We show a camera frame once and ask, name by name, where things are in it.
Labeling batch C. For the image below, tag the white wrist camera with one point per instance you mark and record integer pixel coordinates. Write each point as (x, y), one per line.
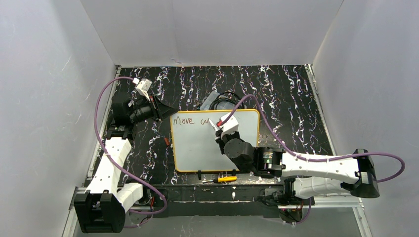
(142, 86)
(228, 125)

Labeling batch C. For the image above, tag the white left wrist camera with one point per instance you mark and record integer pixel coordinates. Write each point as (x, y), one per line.
(142, 86)

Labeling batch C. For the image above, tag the white whiteboard marker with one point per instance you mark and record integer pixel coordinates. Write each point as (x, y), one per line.
(214, 126)

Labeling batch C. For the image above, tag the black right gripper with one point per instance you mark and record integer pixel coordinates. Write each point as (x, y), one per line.
(219, 135)

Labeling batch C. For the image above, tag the yellow handled screwdriver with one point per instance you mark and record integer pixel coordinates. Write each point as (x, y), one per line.
(221, 180)

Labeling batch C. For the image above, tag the yellow framed whiteboard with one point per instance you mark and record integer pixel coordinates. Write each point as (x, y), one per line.
(194, 145)

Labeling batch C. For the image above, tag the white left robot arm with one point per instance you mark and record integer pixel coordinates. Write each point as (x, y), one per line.
(103, 206)

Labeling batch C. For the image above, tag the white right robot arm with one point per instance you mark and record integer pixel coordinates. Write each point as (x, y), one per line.
(310, 176)

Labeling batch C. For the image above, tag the clear plastic screw box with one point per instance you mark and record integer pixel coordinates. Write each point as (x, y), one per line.
(220, 101)

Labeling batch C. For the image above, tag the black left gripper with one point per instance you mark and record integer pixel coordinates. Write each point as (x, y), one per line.
(154, 108)

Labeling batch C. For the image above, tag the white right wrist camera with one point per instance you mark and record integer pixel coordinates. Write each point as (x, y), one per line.
(228, 125)

